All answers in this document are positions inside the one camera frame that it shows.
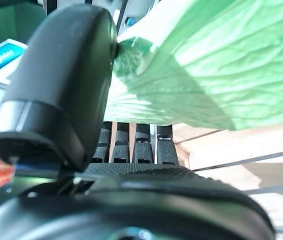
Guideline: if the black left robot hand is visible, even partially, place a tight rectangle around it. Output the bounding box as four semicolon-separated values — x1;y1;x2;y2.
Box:
0;3;275;240

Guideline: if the wooden slatted cabbage crate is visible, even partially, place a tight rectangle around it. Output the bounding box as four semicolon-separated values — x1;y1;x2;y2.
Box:
173;124;283;240

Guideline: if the blue label with white frame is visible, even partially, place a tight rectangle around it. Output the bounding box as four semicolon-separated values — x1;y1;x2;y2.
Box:
0;38;29;86

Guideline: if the white green napa cabbage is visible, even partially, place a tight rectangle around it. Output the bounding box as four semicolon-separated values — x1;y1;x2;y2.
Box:
103;0;283;131

